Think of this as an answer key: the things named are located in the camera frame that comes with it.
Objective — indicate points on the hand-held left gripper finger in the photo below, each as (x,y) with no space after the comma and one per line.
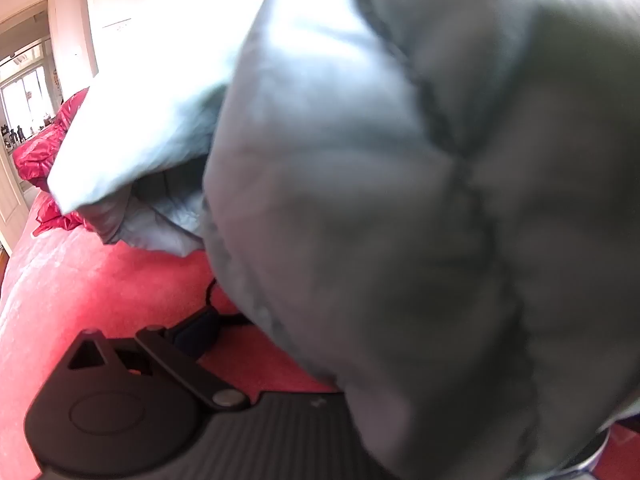
(200,334)

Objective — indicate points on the light blue down jacket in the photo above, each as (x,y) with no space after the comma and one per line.
(375,210)

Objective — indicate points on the pink heart print bed blanket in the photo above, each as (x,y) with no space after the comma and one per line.
(100,285)

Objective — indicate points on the red down jacket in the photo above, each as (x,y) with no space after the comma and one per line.
(40,155)

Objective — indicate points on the white wardrobe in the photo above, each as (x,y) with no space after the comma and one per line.
(125,0)

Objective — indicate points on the white door frame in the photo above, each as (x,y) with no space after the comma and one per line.
(50,35)

